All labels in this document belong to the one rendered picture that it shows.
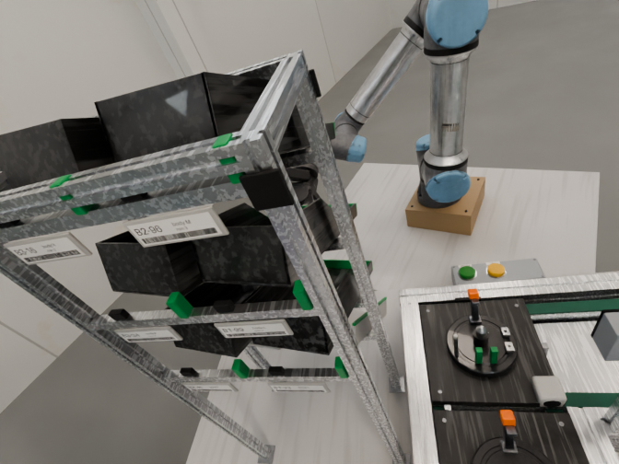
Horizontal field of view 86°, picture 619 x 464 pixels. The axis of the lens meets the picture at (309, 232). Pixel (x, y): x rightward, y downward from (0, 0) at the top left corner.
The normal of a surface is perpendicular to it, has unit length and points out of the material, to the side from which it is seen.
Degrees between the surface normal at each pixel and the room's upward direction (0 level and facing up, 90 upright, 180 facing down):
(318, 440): 0
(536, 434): 0
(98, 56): 90
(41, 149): 65
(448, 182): 95
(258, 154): 90
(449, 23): 80
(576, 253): 0
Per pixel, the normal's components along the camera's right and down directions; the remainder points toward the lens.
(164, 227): -0.13, 0.69
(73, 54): 0.81, 0.15
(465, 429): -0.30, -0.71
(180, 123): -0.39, 0.33
